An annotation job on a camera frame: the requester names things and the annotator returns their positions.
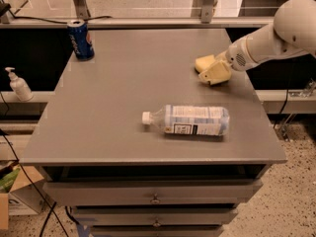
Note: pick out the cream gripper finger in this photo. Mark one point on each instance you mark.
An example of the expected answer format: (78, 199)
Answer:
(215, 73)
(221, 56)

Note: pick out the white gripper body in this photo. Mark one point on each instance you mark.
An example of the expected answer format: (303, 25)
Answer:
(237, 56)

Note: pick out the yellow sponge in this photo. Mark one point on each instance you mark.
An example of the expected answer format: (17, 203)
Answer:
(204, 62)

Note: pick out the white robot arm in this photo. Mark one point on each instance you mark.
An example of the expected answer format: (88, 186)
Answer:
(292, 33)

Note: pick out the blue pepsi can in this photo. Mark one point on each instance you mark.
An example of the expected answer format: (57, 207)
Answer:
(80, 39)

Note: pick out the clear plastic water bottle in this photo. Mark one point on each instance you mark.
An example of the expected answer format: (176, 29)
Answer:
(189, 120)

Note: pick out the grey metal railing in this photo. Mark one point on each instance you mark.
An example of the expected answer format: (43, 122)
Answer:
(131, 14)

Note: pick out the grey top drawer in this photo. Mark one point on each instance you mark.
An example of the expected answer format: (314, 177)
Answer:
(152, 192)

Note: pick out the grey drawer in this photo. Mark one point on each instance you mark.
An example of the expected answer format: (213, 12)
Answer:
(163, 231)
(154, 216)
(152, 192)

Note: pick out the grey middle drawer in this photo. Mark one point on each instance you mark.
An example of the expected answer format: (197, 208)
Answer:
(154, 216)

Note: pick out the grey bottom drawer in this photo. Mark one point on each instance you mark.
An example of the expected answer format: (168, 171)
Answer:
(163, 231)

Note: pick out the white pump dispenser bottle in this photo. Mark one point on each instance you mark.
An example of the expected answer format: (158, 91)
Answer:
(19, 85)

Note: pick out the cardboard box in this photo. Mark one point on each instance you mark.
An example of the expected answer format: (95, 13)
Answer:
(23, 198)

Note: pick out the green packet in box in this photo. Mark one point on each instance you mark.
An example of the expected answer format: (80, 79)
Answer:
(7, 180)

